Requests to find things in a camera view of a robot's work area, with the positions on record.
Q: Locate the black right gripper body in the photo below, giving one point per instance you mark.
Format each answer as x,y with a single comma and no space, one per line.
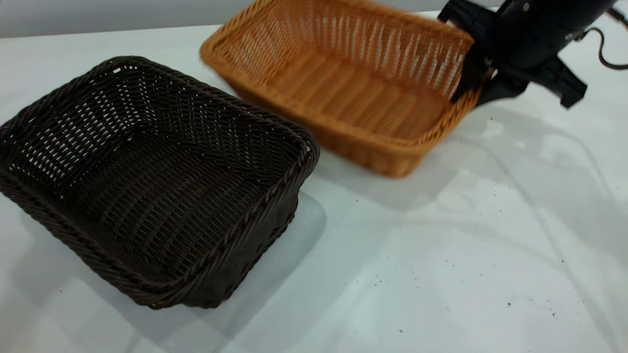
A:
535,29

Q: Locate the black wicker basket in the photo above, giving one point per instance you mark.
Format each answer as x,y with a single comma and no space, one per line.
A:
147,206

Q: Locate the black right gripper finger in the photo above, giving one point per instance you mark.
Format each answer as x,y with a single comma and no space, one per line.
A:
505,87
473,73

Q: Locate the orange wicker basket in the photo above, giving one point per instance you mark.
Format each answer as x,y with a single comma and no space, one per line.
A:
353,93

